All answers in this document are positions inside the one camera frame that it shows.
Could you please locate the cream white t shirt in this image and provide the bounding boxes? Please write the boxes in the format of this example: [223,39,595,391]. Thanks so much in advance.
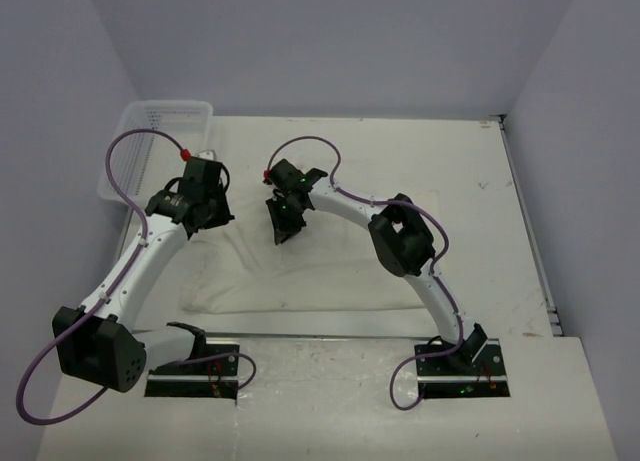
[180,183,423,314]

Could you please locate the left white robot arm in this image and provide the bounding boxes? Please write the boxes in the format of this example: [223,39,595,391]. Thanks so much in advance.
[52,157,234,392]

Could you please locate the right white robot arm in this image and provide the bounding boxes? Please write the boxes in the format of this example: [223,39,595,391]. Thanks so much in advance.
[264,159,488,374]

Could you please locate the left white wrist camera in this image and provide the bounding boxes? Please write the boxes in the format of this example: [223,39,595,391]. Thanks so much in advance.
[194,150,218,161]

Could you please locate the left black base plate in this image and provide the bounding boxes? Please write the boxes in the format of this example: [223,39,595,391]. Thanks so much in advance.
[144,343,239,401]

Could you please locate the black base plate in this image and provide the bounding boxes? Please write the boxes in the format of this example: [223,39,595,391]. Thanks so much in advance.
[415,339,511,400]
[144,343,239,401]

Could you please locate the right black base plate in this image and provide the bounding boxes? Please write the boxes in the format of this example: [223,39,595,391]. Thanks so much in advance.
[415,339,511,400]

